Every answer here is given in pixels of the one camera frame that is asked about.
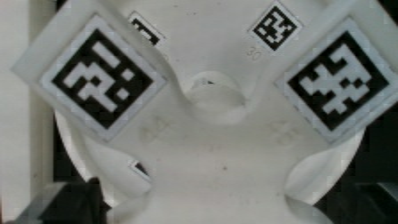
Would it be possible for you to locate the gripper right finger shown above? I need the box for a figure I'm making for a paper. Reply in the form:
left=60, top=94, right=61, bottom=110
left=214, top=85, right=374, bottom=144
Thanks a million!
left=315, top=182, right=398, bottom=224

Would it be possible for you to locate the white cylindrical table leg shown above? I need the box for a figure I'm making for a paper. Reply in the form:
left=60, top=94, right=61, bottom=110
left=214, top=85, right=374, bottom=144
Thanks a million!
left=186, top=77, right=246, bottom=124

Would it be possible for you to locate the white cross-shaped table base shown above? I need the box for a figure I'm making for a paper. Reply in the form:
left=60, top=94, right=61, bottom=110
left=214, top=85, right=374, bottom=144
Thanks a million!
left=12, top=0, right=398, bottom=224

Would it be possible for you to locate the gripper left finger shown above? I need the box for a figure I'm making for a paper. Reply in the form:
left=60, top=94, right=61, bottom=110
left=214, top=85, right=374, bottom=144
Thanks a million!
left=13, top=178, right=108, bottom=224

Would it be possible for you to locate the white round table top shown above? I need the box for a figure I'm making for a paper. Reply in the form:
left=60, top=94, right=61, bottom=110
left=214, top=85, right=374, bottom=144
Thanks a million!
left=42, top=0, right=360, bottom=219

